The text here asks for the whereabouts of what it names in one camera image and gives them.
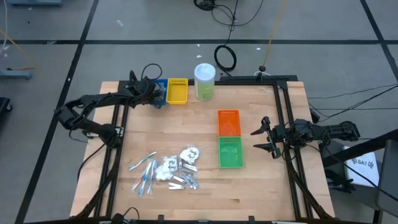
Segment white green wipes canister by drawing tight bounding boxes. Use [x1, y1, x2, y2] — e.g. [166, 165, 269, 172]
[193, 63, 216, 101]

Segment yellow cable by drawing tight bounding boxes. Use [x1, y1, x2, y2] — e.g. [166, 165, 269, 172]
[262, 0, 289, 68]

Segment coiled black cable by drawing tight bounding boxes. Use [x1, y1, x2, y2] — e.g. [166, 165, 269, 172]
[213, 44, 238, 73]

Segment grey flat plate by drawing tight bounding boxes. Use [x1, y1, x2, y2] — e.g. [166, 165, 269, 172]
[0, 69, 32, 80]

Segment green plastic basket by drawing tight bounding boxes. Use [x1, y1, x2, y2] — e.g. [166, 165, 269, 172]
[218, 136, 244, 169]

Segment black aluminium table frame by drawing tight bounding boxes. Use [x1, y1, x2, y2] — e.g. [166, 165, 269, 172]
[73, 70, 335, 224]

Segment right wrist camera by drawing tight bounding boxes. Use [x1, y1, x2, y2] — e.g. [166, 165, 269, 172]
[273, 123, 287, 139]

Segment white cardboard box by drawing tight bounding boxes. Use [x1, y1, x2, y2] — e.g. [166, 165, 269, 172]
[341, 145, 381, 188]

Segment black diagonal beam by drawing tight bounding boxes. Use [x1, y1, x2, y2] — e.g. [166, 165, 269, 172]
[322, 128, 398, 168]

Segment yellow plastic basket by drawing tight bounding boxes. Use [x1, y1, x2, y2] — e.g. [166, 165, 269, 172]
[166, 77, 189, 105]

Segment blue bagged toothbrush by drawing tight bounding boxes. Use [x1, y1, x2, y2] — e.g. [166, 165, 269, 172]
[138, 161, 153, 197]
[146, 159, 157, 196]

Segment blue plastic basket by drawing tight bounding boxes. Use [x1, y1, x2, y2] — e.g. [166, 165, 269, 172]
[152, 78, 169, 109]

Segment black floor cables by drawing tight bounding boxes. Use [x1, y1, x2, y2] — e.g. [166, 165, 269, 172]
[307, 83, 398, 123]

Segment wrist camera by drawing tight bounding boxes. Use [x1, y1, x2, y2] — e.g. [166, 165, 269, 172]
[273, 123, 287, 139]
[138, 79, 156, 94]

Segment orange plastic basket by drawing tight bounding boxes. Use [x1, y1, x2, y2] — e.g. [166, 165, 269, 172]
[217, 109, 242, 138]

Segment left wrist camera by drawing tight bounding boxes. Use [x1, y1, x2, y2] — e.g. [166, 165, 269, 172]
[138, 79, 156, 94]

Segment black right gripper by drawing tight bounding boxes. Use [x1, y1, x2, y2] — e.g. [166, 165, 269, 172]
[250, 116, 292, 159]

